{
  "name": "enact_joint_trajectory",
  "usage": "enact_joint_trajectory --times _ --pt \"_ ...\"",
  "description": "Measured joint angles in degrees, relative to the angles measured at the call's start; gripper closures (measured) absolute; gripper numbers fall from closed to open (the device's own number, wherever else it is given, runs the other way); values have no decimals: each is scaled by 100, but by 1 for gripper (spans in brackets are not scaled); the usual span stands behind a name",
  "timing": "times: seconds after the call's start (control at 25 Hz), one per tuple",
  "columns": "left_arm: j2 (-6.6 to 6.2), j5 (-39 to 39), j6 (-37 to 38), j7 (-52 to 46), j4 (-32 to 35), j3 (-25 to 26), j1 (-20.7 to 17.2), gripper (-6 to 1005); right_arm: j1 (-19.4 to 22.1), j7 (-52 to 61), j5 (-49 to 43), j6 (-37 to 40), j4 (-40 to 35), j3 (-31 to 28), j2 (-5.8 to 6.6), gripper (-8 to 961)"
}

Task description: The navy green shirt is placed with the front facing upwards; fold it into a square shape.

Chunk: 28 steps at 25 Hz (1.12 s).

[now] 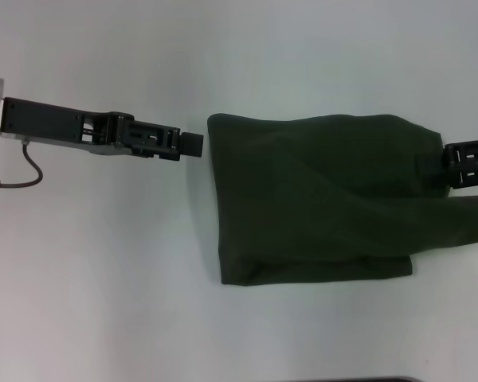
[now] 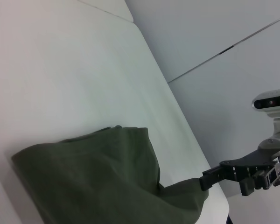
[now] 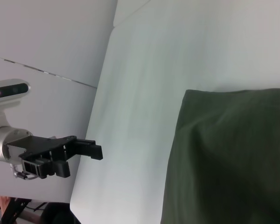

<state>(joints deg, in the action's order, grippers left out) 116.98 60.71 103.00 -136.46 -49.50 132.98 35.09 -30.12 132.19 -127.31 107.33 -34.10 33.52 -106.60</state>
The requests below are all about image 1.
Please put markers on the dark green FREE print t-shirt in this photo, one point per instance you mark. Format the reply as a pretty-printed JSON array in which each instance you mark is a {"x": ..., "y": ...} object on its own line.
[{"x": 322, "y": 199}]

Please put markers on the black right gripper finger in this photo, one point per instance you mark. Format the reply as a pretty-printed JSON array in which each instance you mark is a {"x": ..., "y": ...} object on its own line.
[
  {"x": 474, "y": 177},
  {"x": 470, "y": 153}
]

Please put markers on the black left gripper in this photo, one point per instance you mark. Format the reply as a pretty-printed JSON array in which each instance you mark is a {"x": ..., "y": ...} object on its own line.
[{"x": 59, "y": 125}]

